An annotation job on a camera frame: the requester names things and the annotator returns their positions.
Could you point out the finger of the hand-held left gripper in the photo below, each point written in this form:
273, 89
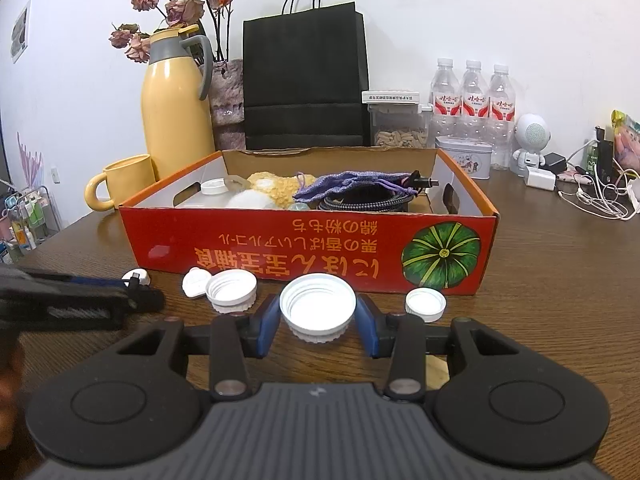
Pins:
145, 301
95, 282

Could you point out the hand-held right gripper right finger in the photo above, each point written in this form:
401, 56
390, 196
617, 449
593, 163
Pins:
369, 327

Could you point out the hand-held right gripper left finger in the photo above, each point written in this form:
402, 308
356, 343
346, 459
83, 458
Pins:
267, 327

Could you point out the tiny white plastic piece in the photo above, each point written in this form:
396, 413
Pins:
141, 276

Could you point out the large white ribbed cap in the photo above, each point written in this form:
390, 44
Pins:
317, 305

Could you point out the red cardboard box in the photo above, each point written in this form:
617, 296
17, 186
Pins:
350, 245

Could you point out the white plastic bottle blue label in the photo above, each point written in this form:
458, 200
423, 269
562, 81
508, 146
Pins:
195, 202

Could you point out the white yellow plush toy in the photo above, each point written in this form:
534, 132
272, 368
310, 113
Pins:
275, 187

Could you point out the purple knit pouch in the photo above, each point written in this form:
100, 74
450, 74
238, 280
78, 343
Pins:
350, 182

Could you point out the medium white ribbed cap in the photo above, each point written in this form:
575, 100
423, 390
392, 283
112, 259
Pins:
232, 290

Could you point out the small white flip cap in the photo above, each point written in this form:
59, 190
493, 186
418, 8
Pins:
195, 282

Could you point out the small white round cap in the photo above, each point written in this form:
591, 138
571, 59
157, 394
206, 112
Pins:
425, 305

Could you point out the metal rack with bottles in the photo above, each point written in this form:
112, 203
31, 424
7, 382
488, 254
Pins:
25, 230

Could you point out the yellow mug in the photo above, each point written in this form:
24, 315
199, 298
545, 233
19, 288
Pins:
130, 182

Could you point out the yellow thermos jug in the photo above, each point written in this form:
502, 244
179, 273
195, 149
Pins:
175, 120

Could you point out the clear seed container white lid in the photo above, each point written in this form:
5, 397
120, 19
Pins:
400, 137

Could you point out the pale metal tin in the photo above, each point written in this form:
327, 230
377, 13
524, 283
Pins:
464, 160

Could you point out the fuzzy pink grey vase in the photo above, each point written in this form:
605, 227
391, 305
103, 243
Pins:
227, 110

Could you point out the white power adapter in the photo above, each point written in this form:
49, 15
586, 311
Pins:
540, 179

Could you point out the clear water bottle red label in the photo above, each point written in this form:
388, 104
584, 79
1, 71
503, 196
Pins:
475, 102
446, 100
501, 110

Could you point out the black power adapter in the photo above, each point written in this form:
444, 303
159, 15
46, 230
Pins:
555, 162

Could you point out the pink flat case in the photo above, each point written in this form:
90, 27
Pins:
570, 176

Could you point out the white robot-shaped speaker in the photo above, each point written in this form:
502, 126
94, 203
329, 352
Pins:
532, 132

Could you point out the black paper bag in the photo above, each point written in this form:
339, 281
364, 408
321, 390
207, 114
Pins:
305, 75

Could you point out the small green bottle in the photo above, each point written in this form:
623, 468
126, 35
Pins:
591, 157

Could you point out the dried pink roses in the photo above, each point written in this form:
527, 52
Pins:
182, 10

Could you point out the black upright device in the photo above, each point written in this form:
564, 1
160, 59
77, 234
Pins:
605, 155

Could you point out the yellow pink snack packet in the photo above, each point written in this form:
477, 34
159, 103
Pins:
629, 142

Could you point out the white wall outlet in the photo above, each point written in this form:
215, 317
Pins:
56, 174

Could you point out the purple wall decal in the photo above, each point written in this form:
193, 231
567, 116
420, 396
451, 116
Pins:
30, 160

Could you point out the wall poster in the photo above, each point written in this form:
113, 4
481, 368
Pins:
20, 32

